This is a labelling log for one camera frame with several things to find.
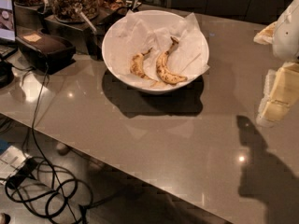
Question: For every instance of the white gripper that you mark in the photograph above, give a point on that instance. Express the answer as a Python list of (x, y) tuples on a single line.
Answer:
[(287, 34)]

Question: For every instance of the spotted banana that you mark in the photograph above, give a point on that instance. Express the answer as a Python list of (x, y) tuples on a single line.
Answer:
[(136, 64), (162, 69)]

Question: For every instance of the white paper liner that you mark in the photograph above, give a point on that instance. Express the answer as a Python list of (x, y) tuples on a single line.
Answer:
[(143, 31)]

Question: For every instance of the glass jar of nuts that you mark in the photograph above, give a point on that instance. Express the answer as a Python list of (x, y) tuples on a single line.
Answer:
[(68, 10)]

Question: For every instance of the black rectangular device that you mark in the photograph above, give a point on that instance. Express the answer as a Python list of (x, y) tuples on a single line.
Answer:
[(46, 53)]

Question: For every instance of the black power adapter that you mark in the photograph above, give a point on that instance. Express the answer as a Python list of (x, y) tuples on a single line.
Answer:
[(21, 174)]

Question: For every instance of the laptop with lit screen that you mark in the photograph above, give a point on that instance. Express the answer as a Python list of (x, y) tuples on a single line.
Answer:
[(8, 31)]

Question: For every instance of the white paper box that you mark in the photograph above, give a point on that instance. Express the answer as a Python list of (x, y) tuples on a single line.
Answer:
[(12, 160)]

